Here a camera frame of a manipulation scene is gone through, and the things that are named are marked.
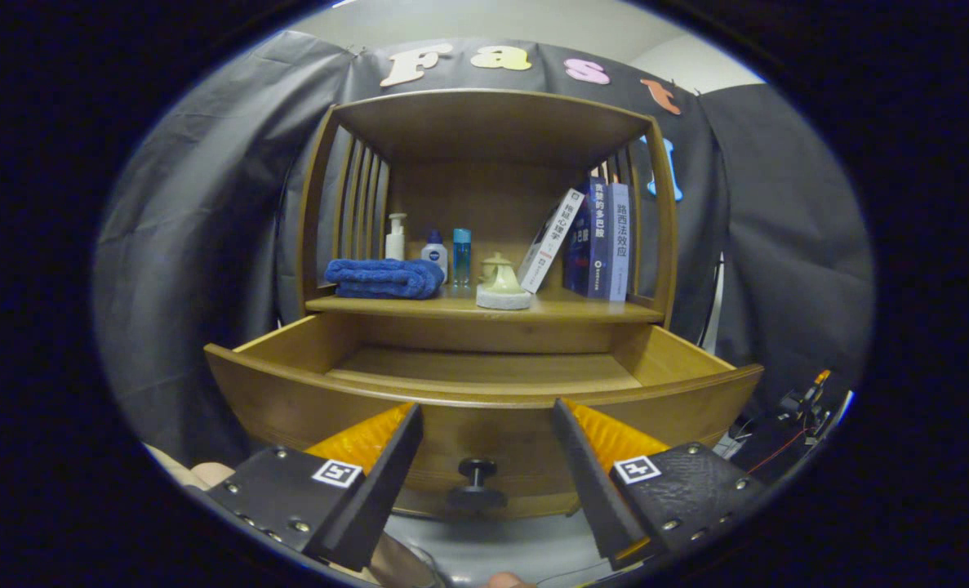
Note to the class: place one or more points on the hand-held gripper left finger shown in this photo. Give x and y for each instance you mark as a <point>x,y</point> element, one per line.
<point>378,498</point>

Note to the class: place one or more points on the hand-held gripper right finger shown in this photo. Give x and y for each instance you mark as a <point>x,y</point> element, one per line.
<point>594,490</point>

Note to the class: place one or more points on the black drawer knob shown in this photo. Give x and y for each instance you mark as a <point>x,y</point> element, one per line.
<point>477,469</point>

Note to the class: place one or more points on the wooden drawer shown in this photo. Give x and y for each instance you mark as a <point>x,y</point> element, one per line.
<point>492,433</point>

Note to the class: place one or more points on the wooden countertop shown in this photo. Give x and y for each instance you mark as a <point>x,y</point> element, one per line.
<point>582,309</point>

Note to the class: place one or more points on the wooden cabinet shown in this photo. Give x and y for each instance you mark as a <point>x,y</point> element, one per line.
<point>492,122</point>

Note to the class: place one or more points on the blue folded towel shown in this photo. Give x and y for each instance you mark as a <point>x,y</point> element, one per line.
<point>386,278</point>

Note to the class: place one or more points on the black and orange device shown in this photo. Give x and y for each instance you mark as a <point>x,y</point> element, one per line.
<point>806,400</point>

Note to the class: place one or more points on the dark blue book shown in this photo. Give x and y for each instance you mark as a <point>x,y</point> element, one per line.
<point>588,245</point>

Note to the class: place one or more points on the pale blue book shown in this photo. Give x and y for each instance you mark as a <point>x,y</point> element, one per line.
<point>620,245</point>

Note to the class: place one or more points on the cream lidded teacup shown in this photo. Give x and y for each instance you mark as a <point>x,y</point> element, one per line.
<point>496,260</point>

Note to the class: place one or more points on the white bottle with blue cap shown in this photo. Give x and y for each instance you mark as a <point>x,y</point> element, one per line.
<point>434,253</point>

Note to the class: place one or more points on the white book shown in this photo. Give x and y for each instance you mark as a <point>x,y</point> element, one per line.
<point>549,241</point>

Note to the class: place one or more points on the clear blue bottle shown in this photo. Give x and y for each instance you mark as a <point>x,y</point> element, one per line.
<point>462,257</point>

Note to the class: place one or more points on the white pump bottle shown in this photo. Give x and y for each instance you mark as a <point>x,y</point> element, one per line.
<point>396,241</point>

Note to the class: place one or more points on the black backdrop cloth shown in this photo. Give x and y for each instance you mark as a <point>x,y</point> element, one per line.
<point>206,204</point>

